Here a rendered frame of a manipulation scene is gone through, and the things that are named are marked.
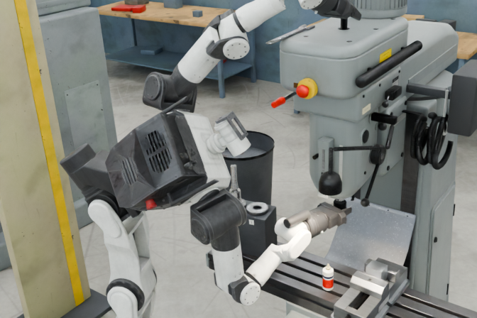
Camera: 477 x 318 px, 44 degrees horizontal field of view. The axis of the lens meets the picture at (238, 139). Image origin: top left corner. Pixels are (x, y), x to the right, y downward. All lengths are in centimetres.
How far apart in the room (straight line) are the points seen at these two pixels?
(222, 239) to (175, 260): 233
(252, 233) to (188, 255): 172
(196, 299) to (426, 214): 172
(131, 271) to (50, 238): 142
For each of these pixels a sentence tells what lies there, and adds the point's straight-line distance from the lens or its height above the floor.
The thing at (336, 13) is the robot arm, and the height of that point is 196.
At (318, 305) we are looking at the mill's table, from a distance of 230.
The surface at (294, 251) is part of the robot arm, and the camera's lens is 197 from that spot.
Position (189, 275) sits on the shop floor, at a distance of 392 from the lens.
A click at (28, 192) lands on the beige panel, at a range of 329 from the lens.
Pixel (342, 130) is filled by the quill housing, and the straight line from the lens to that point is 191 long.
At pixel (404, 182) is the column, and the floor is 120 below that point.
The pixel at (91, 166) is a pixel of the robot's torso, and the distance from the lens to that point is 194.
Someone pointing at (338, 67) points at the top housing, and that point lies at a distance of 170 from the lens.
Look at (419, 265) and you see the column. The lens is 264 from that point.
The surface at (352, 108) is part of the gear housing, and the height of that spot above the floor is 168.
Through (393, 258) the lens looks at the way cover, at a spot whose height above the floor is 90.
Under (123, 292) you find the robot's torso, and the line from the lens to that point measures 212.
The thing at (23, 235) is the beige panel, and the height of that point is 67.
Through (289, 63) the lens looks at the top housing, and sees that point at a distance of 177.
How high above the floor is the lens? 233
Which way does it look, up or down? 24 degrees down
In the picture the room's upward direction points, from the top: 3 degrees counter-clockwise
